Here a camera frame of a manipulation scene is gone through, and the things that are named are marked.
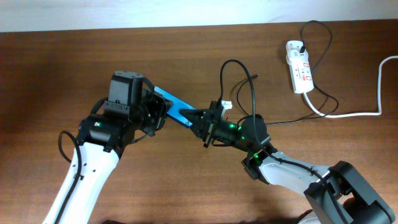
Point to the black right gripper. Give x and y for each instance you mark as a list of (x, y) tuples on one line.
[(207, 122)]

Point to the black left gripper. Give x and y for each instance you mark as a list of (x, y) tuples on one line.
[(161, 106)]

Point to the blue Samsung Galaxy smartphone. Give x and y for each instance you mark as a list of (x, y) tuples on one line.
[(178, 104)]

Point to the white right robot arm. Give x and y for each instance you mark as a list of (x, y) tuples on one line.
[(336, 194)]

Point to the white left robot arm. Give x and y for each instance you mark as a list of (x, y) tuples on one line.
[(101, 140)]

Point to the white charger adapter plug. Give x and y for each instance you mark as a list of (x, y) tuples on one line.
[(296, 56)]

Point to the white power strip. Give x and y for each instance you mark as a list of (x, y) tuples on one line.
[(300, 73)]

